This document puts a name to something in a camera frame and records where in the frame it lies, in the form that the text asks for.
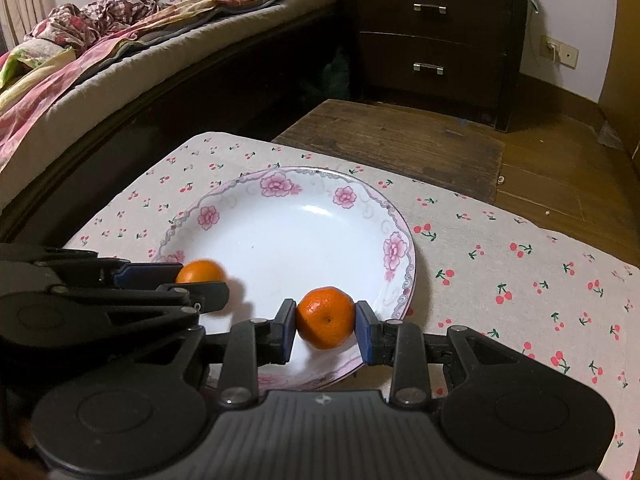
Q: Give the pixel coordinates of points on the white wall outlet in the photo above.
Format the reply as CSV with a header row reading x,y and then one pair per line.
x,y
561,51

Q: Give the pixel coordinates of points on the dark wooden nightstand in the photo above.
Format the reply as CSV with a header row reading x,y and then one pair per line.
x,y
450,40

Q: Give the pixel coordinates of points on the beige curtain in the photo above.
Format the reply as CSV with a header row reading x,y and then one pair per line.
x,y
25,5

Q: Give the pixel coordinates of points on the cherry print tablecloth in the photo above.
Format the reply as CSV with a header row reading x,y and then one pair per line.
x,y
500,280

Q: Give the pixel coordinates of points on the worn wooden low table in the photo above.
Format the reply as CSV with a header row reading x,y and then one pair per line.
x,y
390,135

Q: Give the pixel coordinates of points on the dark green bag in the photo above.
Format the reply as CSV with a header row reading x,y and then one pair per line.
x,y
334,77

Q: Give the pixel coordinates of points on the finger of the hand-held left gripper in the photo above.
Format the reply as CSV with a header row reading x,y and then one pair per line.
x,y
145,274
210,296

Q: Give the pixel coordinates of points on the yellow green floral quilt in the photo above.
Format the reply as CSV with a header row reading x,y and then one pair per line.
x,y
30,60

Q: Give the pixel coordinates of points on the plaid cloth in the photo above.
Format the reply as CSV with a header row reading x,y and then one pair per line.
x,y
110,7

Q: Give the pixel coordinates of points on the white floral plate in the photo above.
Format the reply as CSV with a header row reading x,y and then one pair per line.
x,y
280,240

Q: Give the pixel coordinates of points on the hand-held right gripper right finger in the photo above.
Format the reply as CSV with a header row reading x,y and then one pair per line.
x,y
365,336

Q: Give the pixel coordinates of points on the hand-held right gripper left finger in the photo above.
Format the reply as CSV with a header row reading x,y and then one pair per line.
x,y
286,334

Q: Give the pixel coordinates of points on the brown cardboard box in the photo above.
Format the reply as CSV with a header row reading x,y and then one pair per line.
x,y
620,60

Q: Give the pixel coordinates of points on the pink floral blanket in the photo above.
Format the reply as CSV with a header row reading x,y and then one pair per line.
x,y
60,90

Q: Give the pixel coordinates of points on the small orange mandarin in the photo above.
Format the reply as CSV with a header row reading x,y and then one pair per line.
x,y
200,271
325,317

